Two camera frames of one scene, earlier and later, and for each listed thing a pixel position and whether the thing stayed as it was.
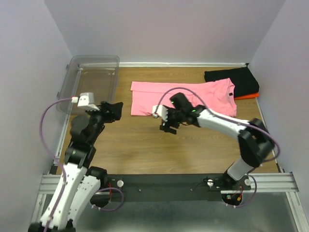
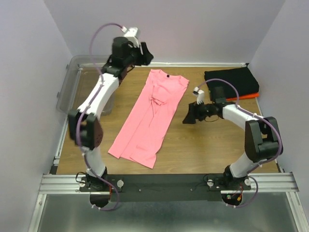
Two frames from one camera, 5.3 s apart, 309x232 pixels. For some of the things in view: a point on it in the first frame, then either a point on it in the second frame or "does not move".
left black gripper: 115,110 to 144,59
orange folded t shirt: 249,96 does not move
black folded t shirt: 241,77 does not move
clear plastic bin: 99,74 does not move
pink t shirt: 218,95 to 142,137
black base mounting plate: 169,187 does not move
